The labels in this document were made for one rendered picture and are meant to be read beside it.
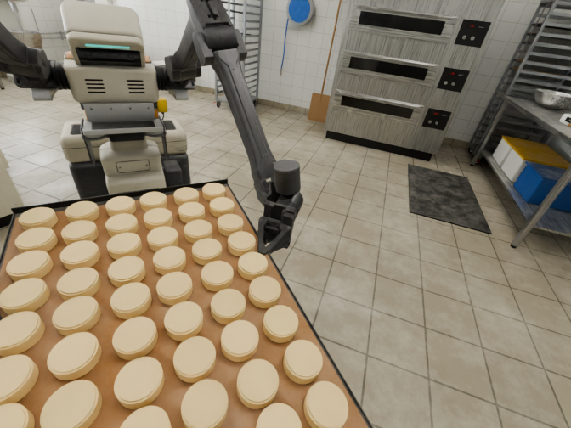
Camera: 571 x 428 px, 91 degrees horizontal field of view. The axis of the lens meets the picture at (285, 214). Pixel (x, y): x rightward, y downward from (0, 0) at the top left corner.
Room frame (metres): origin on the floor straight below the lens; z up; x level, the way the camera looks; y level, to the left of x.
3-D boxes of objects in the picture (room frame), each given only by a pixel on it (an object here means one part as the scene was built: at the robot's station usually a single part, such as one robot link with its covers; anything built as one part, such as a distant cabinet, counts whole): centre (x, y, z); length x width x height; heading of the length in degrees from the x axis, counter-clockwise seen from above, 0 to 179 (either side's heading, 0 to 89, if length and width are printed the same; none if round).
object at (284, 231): (0.42, 0.02, 0.98); 0.09 x 0.07 x 0.07; 167
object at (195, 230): (0.40, 0.16, 1.01); 0.05 x 0.05 x 0.02
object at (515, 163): (2.85, -2.49, 0.36); 0.46 x 0.38 x 0.26; 75
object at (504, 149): (3.24, -2.59, 0.36); 0.46 x 0.38 x 0.26; 73
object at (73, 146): (1.32, 0.84, 0.59); 0.55 x 0.34 x 0.83; 122
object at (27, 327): (0.18, 0.31, 1.00); 0.05 x 0.05 x 0.02
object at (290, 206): (0.49, 0.01, 1.00); 0.07 x 0.07 x 0.10; 77
